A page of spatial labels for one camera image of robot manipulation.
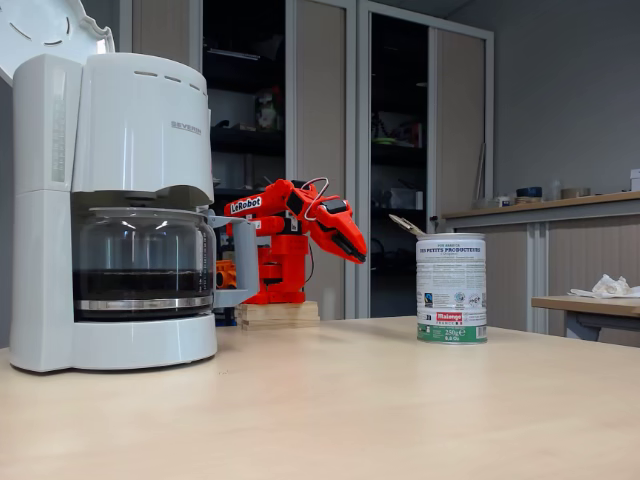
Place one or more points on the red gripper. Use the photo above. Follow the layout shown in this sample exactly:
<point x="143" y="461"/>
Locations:
<point x="336" y="224"/>

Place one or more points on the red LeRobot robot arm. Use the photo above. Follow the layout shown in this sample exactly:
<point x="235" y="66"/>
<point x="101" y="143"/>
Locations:
<point x="287" y="265"/>

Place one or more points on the white green coffee tin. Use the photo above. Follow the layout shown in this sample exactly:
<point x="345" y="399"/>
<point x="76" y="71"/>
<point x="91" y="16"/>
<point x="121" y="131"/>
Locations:
<point x="450" y="290"/>

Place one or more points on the white drip coffee maker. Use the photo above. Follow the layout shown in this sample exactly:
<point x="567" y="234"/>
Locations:
<point x="140" y="130"/>

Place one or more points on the white box in cabinet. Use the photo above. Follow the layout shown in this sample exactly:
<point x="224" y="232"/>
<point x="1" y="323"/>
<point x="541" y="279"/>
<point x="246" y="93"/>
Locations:
<point x="406" y="199"/>

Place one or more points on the wooden base block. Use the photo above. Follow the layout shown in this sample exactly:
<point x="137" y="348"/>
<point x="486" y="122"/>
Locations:
<point x="280" y="315"/>

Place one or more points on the green disc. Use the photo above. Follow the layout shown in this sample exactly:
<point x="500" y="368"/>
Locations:
<point x="384" y="141"/>

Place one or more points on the orange table clamp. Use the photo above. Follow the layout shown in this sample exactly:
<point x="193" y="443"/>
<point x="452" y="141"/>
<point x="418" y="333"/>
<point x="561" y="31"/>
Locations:
<point x="226" y="274"/>

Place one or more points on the grey tambour door cabinet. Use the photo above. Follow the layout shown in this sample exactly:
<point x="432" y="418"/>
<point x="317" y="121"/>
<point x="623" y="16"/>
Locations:
<point x="320" y="100"/>
<point x="460" y="125"/>

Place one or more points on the green white packet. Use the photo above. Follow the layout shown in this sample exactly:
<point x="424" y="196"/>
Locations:
<point x="267" y="115"/>

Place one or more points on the grey leaning strip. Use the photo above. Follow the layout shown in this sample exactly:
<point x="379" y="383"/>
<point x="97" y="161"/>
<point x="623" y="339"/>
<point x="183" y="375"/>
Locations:
<point x="480" y="175"/>

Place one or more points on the small white jar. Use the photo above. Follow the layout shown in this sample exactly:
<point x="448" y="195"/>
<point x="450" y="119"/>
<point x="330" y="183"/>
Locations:
<point x="503" y="201"/>

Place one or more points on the dark blue tape roll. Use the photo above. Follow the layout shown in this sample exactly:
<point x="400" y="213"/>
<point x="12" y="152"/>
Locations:
<point x="529" y="192"/>

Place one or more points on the clear plastic bottle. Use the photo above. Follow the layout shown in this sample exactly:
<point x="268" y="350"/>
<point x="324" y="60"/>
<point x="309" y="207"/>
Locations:
<point x="555" y="191"/>

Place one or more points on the beige tape roll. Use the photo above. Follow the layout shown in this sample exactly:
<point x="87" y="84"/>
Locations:
<point x="575" y="193"/>

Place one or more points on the low sideboard wooden top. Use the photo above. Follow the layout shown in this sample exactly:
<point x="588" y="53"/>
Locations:
<point x="590" y="250"/>

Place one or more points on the side table wooden top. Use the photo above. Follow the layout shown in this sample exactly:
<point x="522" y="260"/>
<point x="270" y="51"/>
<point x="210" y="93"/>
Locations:
<point x="600" y="306"/>

